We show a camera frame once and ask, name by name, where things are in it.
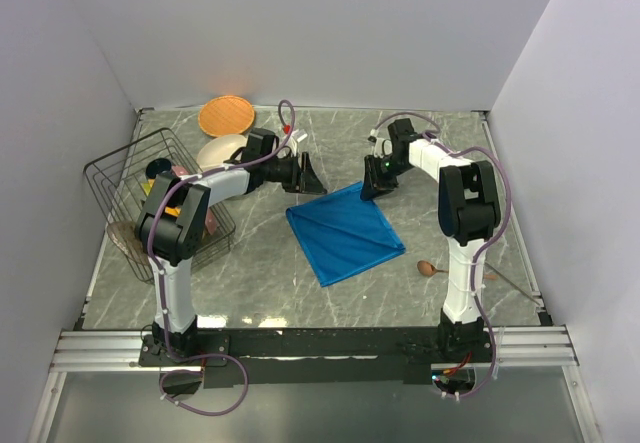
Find wooden spoon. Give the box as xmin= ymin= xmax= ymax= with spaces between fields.
xmin=416 ymin=260 xmax=448 ymax=277

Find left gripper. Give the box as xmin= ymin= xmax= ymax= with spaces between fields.
xmin=262 ymin=152 xmax=327 ymax=196

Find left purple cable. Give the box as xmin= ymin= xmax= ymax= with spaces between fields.
xmin=147 ymin=99 xmax=297 ymax=418

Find pink plate in rack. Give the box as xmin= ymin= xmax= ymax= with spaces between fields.
xmin=171 ymin=165 xmax=218 ymax=237

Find brown wooden plate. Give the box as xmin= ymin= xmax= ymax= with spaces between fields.
xmin=106 ymin=221 xmax=149 ymax=266

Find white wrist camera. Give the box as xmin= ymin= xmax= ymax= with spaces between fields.
xmin=368 ymin=131 xmax=393 ymax=158
xmin=283 ymin=125 xmax=308 ymax=156

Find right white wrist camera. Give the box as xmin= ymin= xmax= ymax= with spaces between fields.
xmin=368 ymin=131 xmax=393 ymax=158

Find yellow plate in rack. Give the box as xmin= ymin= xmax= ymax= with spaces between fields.
xmin=141 ymin=179 xmax=181 ymax=217

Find blue cloth napkin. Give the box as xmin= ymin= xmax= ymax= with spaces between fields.
xmin=285 ymin=182 xmax=406 ymax=287

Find orange woven round mat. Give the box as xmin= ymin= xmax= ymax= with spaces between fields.
xmin=198 ymin=95 xmax=255 ymax=138

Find purple cable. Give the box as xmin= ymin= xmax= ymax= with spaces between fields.
xmin=147 ymin=99 xmax=297 ymax=418
xmin=369 ymin=111 xmax=512 ymax=402

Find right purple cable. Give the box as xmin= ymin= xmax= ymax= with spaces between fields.
xmin=369 ymin=111 xmax=512 ymax=402

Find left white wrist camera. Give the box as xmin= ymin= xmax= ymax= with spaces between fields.
xmin=283 ymin=125 xmax=308 ymax=156

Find metal fork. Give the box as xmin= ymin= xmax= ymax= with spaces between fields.
xmin=485 ymin=263 xmax=542 ymax=308

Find dark blue bowl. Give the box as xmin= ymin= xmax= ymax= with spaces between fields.
xmin=145 ymin=158 xmax=172 ymax=179

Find cream divided plate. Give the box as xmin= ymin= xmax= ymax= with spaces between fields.
xmin=196 ymin=134 xmax=247 ymax=171

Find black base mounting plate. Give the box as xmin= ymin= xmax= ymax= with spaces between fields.
xmin=139 ymin=326 xmax=493 ymax=389

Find black wire dish rack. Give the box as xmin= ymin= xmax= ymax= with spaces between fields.
xmin=83 ymin=127 xmax=237 ymax=284

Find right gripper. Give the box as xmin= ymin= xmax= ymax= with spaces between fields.
xmin=359 ymin=154 xmax=412 ymax=201

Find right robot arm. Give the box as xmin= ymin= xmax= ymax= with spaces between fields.
xmin=360 ymin=113 xmax=502 ymax=362

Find aluminium rail frame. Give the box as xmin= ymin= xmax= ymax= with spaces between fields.
xmin=28 ymin=326 xmax=603 ymax=442

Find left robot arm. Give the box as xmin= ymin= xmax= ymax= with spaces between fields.
xmin=134 ymin=128 xmax=327 ymax=365

